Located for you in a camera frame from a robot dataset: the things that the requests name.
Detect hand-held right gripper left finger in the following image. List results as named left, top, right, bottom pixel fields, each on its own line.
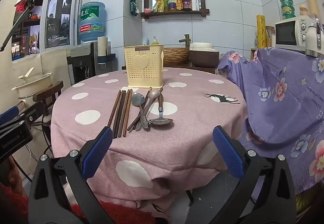
left=27, top=126, right=115, bottom=224

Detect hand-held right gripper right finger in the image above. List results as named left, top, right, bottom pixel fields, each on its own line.
left=212, top=125, right=297, bottom=224

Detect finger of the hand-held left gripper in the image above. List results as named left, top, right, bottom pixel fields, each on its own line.
left=0, top=106, right=20, bottom=126
left=18, top=101, right=45, bottom=128

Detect dark wooden chopstick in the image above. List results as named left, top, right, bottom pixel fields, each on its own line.
left=114, top=90, right=124, bottom=138
left=117, top=90, right=127, bottom=138

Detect plain steel spoon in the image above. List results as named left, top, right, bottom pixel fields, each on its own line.
left=131, top=92, right=145, bottom=131

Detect large steel spoon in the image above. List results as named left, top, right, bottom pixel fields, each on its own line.
left=148, top=88, right=174, bottom=125

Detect cream plastic utensil holder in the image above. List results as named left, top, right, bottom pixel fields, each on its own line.
left=124, top=45, right=165, bottom=88

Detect person's left hand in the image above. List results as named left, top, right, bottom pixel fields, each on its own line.
left=5, top=156, right=19, bottom=186

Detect dark wooden chair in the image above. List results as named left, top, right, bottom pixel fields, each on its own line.
left=33, top=81, right=64, bottom=123

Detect cream pot with lid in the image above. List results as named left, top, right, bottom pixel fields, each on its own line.
left=11, top=67, right=53, bottom=100

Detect round table pink polka cloth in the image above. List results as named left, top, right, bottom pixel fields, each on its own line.
left=51, top=67, right=248, bottom=214

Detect beige cloth cover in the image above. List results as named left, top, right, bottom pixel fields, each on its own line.
left=0, top=0, right=74, bottom=116

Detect purple floral cloth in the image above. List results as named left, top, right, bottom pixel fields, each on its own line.
left=218, top=47, right=324, bottom=194

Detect white water dispenser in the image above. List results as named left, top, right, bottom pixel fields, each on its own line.
left=66, top=42, right=118, bottom=86

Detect red garment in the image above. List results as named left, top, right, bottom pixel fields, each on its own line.
left=0, top=184, right=155, bottom=224

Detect dark wooden counter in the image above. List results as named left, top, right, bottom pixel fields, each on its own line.
left=121, top=62, right=218, bottom=76

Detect grey floral cloth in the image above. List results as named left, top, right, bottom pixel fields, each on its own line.
left=217, top=53, right=229, bottom=76

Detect paper cup stack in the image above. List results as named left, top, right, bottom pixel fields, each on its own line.
left=97, top=36, right=108, bottom=65

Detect brown white rice cooker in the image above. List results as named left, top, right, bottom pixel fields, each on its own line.
left=189, top=42, right=220, bottom=68

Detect wicker patterned wash basin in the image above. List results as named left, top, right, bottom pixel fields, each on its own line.
left=163, top=48, right=191, bottom=67

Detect blue water jug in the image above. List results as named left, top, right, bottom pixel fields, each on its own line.
left=78, top=1, right=106, bottom=43

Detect bronze faucet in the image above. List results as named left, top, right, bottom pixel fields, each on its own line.
left=178, top=34, right=191, bottom=49

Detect yellow patterned roll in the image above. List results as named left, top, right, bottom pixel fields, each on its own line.
left=256, top=15, right=267, bottom=49

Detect white microwave oven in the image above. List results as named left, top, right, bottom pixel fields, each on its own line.
left=275, top=17, right=314, bottom=50

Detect white thermos bottle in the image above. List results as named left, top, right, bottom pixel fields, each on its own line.
left=305, top=18, right=324, bottom=57

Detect green hanging packet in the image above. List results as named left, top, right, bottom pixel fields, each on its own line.
left=130, top=0, right=140, bottom=16

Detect sliding window frame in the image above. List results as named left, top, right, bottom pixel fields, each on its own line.
left=11, top=0, right=85, bottom=62

